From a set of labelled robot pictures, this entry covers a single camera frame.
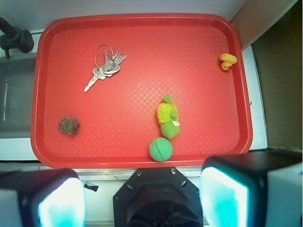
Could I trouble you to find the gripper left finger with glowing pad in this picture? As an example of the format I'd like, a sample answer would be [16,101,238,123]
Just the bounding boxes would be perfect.
[0,169,86,227]

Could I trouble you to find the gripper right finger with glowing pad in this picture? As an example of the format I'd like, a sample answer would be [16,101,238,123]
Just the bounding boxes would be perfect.
[199,150,303,227]

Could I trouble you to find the dark brown rock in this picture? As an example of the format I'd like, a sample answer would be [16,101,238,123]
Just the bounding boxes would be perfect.
[58,116,80,135]

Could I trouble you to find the green textured ball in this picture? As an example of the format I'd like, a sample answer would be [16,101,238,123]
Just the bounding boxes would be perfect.
[149,137,173,162]

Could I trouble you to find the green plush toy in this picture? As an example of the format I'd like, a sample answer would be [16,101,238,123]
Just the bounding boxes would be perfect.
[156,94,180,140]

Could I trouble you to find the red plastic tray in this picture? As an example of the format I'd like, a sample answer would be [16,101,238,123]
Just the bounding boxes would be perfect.
[30,14,252,168]

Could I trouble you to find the stainless steel sink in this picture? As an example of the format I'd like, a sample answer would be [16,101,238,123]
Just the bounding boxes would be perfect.
[0,53,36,139]

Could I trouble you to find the yellow rubber duck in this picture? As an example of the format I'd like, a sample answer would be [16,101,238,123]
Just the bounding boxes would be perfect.
[219,53,238,70]

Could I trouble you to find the silver key bunch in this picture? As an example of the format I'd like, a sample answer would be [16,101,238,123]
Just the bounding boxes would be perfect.
[83,44,127,93]

